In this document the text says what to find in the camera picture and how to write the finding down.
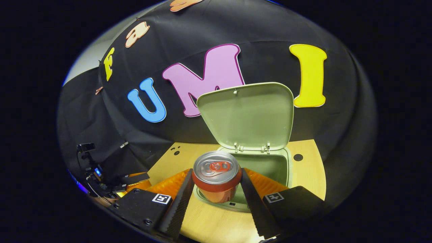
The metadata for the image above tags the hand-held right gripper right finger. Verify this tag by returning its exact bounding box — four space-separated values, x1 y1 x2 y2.
240 168 333 240

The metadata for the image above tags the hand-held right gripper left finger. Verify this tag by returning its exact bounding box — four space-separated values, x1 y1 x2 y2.
107 169 195 241

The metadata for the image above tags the red pop can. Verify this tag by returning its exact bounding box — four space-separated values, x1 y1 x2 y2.
192 151 243 204

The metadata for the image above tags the green desktop garbage bin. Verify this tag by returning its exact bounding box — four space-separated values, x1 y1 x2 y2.
196 82 295 213

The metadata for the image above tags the wooden desktop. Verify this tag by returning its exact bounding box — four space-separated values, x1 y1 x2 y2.
147 139 327 243

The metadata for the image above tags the black backdrop cloth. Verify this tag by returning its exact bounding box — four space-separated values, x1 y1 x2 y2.
57 0 377 210

